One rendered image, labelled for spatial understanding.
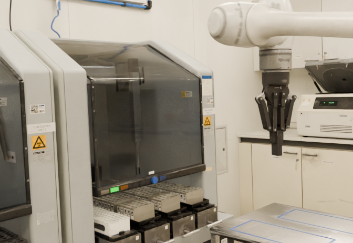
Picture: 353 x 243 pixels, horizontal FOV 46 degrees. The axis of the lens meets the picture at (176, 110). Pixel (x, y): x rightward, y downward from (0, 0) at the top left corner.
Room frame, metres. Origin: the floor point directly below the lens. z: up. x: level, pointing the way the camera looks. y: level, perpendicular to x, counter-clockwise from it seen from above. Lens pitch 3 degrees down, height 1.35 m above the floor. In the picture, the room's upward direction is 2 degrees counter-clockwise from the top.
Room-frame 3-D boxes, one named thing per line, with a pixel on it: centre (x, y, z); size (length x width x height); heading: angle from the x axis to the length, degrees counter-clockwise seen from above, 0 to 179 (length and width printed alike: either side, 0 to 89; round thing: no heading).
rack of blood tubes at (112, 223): (1.66, 0.33, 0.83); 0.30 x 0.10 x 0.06; 45
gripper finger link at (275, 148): (1.18, -0.28, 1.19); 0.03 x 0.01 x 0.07; 22
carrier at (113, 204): (1.79, 0.25, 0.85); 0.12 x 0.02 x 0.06; 135
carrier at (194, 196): (1.91, -0.06, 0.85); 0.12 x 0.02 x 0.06; 134
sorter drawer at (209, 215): (2.08, 0.10, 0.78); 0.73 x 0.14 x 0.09; 45
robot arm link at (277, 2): (1.17, -0.27, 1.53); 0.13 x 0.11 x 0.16; 130
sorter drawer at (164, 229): (1.86, 0.32, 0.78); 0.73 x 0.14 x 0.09; 45
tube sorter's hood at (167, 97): (1.92, 0.27, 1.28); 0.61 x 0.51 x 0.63; 135
